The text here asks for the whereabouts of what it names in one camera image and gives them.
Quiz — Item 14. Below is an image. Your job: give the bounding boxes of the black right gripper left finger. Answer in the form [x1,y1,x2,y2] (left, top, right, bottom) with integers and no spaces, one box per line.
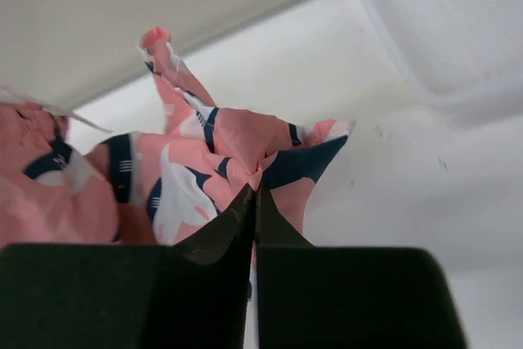
[1,186,254,348]

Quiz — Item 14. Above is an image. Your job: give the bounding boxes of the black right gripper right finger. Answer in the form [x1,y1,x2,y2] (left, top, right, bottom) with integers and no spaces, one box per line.
[255,189,467,348]

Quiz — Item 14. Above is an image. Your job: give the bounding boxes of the pink patterned shorts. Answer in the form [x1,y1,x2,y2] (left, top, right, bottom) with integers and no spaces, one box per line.
[1,27,355,246]

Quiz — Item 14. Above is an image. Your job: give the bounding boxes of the white plastic perforated basket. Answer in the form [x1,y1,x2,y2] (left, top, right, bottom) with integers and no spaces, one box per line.
[360,0,522,122]

